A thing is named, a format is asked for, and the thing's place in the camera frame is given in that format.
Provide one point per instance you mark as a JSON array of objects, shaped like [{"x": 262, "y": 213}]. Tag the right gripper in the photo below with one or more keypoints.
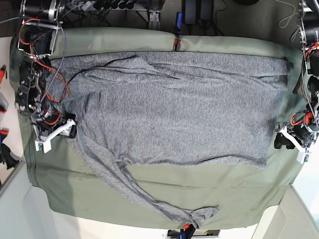
[{"x": 62, "y": 123}]

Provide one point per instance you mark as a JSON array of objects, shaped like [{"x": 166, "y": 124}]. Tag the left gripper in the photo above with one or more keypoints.
[{"x": 304, "y": 133}]

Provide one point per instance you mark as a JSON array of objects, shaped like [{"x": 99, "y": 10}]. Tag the grey T-shirt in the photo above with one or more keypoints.
[{"x": 182, "y": 109}]

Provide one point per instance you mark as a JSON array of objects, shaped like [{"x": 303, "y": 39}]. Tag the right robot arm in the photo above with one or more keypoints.
[{"x": 41, "y": 86}]

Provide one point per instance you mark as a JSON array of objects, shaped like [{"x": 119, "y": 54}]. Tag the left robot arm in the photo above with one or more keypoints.
[{"x": 308, "y": 81}]

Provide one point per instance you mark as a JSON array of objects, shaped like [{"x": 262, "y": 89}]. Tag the red tool left edge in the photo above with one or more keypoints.
[{"x": 2, "y": 72}]

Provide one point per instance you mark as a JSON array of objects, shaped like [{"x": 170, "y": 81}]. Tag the red black clamp bottom edge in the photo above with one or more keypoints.
[{"x": 187, "y": 232}]

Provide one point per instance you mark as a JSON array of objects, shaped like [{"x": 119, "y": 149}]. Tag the blue clamp top edge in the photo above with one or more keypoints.
[{"x": 178, "y": 23}]

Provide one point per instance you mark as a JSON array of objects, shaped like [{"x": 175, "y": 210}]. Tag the black power adapter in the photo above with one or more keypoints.
[
  {"x": 189, "y": 11},
  {"x": 205, "y": 9}
]

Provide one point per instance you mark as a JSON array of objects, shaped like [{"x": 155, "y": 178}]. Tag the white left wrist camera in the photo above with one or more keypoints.
[{"x": 303, "y": 157}]

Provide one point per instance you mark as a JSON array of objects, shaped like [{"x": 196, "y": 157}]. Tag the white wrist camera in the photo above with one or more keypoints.
[
  {"x": 303, "y": 157},
  {"x": 43, "y": 143}
]

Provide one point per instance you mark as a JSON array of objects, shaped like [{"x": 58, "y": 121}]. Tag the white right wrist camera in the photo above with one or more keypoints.
[{"x": 43, "y": 143}]

